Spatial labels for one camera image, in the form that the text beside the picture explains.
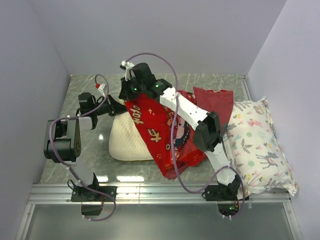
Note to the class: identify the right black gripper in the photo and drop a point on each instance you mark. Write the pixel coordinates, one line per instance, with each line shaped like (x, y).
(124, 93)

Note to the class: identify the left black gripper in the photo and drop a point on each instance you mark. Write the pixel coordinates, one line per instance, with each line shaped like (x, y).
(116, 107)

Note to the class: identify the white pillow yellow edge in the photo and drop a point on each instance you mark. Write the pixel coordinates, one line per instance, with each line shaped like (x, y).
(125, 142)

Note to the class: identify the red pillowcase grey print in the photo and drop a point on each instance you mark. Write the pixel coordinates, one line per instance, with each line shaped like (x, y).
(167, 136)

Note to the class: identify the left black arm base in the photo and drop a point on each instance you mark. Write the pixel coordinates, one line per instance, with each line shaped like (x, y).
(92, 202)

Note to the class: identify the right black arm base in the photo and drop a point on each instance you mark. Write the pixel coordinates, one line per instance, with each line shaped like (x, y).
(228, 202)

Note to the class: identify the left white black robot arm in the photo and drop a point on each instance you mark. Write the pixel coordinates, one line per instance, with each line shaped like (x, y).
(62, 142)

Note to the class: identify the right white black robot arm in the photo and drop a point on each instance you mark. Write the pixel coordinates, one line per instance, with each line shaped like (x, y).
(206, 125)

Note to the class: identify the floral patterned white pillow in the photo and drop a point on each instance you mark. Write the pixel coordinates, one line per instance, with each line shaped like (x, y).
(254, 151)

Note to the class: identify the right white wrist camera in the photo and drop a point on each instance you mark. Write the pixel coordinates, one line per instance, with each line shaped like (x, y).
(126, 66)

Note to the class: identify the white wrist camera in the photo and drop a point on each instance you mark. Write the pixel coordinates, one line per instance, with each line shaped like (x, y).
(102, 89)
(126, 66)

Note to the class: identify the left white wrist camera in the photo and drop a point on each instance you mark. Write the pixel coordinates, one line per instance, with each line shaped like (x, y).
(102, 89)

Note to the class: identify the aluminium mounting rail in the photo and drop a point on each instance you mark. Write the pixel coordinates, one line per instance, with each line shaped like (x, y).
(157, 211)

